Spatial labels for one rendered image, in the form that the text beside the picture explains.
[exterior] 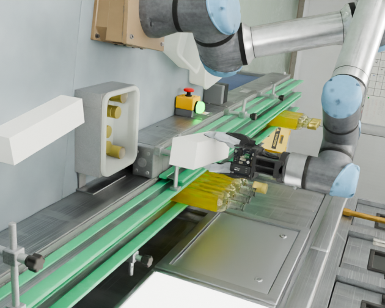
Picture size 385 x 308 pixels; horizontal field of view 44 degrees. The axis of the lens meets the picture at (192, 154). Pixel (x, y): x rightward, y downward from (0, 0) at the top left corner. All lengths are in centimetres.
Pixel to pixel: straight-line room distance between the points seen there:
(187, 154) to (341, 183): 33
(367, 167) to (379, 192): 41
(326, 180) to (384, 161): 641
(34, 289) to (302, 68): 661
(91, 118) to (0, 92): 27
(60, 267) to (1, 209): 20
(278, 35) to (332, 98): 39
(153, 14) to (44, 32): 29
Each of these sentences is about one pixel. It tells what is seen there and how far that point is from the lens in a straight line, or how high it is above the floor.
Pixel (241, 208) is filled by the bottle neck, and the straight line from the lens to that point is 143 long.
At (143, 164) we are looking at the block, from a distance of 141.
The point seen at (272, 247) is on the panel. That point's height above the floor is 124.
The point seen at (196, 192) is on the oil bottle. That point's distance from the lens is 145.
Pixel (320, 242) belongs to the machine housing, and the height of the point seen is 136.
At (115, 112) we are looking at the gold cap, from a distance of 130.
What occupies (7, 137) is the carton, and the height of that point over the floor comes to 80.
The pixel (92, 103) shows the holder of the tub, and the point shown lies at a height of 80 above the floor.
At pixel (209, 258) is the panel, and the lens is 141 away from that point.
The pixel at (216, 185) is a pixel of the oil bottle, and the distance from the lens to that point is 150.
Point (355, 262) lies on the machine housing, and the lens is 162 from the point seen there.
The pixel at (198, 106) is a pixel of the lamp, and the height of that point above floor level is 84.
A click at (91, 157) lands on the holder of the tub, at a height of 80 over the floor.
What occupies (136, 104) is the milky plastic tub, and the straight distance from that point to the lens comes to 134.
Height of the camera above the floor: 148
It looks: 21 degrees down
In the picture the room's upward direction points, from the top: 102 degrees clockwise
